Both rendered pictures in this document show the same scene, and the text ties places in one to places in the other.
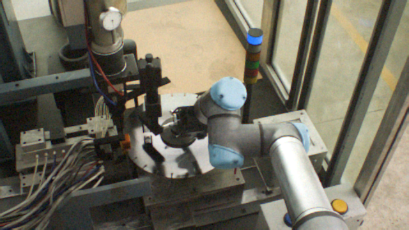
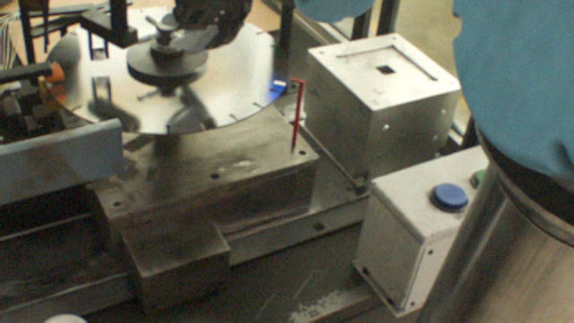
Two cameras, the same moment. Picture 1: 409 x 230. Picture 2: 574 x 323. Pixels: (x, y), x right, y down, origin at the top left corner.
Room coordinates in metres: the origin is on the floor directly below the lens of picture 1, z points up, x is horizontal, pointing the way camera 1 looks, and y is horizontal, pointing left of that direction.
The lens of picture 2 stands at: (0.14, 0.13, 1.41)
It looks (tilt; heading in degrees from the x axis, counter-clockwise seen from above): 39 degrees down; 343
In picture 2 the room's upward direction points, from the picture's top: 7 degrees clockwise
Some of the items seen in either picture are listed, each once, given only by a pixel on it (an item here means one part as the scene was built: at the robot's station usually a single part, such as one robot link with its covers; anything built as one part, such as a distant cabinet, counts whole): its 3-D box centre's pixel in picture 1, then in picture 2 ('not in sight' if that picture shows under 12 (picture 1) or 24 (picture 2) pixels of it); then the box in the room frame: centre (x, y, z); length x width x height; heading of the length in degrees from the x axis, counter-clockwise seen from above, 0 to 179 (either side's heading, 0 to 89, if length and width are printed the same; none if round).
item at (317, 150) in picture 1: (285, 151); (378, 108); (0.96, -0.25, 0.82); 0.18 x 0.18 x 0.15; 18
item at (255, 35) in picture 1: (255, 36); not in sight; (1.13, -0.13, 1.14); 0.05 x 0.04 x 0.03; 18
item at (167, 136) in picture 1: (178, 129); (167, 52); (0.91, 0.08, 0.96); 0.11 x 0.11 x 0.03
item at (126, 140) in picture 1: (112, 145); (23, 93); (0.86, 0.27, 0.95); 0.10 x 0.03 x 0.07; 108
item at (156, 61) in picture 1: (151, 86); not in sight; (0.87, 0.15, 1.17); 0.06 x 0.05 x 0.20; 99
